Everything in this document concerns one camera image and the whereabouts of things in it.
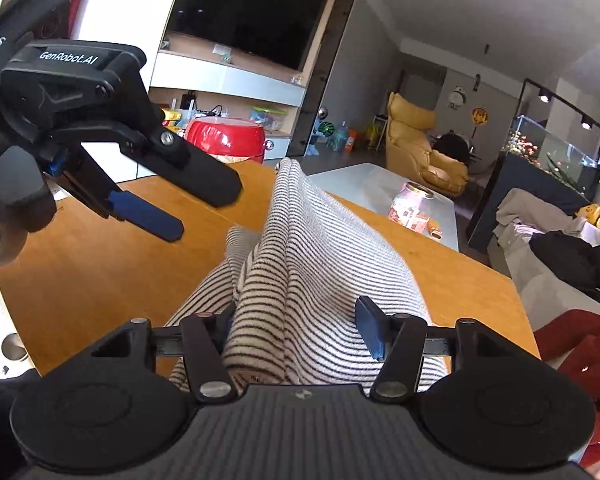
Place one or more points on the black fish tank cabinet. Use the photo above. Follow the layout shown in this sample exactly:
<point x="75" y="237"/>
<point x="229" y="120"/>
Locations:
<point x="490" y="195"/>

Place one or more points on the silver-headed toy figure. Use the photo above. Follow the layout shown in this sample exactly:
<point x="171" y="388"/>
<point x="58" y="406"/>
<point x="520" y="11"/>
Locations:
<point x="322" y="112"/>

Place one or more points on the white marble coffee table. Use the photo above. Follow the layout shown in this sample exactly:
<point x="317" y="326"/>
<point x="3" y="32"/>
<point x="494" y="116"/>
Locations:
<point x="360" y="185"/>

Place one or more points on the red fuzzy coat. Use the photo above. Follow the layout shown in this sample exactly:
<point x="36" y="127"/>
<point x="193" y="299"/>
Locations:
<point x="590" y="355"/>

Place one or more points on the orange container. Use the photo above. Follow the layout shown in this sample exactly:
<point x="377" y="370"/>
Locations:
<point x="352" y="141"/>

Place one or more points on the white wall socket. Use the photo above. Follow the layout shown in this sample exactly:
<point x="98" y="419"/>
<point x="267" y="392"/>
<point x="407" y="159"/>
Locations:
<point x="222" y="49"/>

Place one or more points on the beige sofa blanket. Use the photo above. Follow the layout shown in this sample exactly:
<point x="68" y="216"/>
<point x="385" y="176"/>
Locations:
<point x="545" y="300"/>

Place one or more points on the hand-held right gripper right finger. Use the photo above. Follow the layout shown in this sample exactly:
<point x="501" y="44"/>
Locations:
<point x="370" y="327"/>

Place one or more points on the yellow lounge chair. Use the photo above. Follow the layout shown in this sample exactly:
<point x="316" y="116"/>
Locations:
<point x="410" y="140"/>

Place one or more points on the striped knit garment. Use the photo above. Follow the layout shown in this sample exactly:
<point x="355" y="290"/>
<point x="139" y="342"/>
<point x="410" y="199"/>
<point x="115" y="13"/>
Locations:
<point x="305" y="260"/>

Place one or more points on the glass jar with gold lid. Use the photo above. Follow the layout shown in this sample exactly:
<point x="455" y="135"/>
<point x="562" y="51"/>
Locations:
<point x="407" y="210"/>

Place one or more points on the black flat television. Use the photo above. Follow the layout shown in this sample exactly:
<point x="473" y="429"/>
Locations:
<point x="250" y="10"/>

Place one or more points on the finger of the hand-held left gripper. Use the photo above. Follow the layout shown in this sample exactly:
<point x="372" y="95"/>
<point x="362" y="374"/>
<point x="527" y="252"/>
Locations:
<point x="205" y="175"/>
<point x="145" y="215"/>

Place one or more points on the watermelon ball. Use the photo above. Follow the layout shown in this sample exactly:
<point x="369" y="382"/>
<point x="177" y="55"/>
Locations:
<point x="327" y="129"/>

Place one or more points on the black dining chair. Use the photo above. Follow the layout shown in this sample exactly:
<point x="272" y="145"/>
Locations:
<point x="452" y="147"/>

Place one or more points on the black tank light frame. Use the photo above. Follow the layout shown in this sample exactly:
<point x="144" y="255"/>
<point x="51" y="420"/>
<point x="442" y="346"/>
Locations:
<point x="544" y="95"/>

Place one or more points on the white wooden television cabinet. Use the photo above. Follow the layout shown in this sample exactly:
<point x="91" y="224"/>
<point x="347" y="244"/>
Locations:
<point x="240" y="82"/>

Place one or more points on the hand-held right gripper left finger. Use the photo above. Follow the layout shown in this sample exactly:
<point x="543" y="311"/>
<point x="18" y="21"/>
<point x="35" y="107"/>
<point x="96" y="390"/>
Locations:
<point x="226" y="332"/>

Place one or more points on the yellow toy container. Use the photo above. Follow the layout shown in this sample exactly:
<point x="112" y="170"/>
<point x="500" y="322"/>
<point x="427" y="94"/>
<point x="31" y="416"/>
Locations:
<point x="170" y="117"/>

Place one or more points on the yellow bag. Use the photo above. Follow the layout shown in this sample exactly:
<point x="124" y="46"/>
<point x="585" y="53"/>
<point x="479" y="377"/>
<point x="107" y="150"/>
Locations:
<point x="372" y="137"/>

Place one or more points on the glass fish tank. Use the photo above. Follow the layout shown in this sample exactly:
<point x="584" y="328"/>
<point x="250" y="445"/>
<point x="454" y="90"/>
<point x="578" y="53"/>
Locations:
<point x="545" y="145"/>

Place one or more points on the yellow plush toy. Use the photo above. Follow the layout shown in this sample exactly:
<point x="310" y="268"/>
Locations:
<point x="587" y="211"/>

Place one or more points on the yellow round wall ornament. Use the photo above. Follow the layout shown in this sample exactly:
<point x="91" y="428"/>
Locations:
<point x="479" y="116"/>

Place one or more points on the person's left hand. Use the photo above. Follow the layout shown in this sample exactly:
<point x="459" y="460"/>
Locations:
<point x="15" y="200"/>

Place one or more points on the panda wall clock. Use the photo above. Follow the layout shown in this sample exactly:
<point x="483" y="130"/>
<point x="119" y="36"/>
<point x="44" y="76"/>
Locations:
<point x="457" y="96"/>

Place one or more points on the black router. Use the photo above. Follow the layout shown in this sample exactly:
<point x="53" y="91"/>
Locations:
<point x="189" y="101"/>

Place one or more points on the clear box with green lid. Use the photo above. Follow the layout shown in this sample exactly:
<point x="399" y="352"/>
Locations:
<point x="267" y="119"/>

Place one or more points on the black jacket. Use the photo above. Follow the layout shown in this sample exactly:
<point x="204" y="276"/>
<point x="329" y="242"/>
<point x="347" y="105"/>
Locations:
<point x="570" y="260"/>

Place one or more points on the blue water bottle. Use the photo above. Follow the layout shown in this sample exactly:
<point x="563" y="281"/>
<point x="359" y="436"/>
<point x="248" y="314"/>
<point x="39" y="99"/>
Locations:
<point x="341" y="139"/>

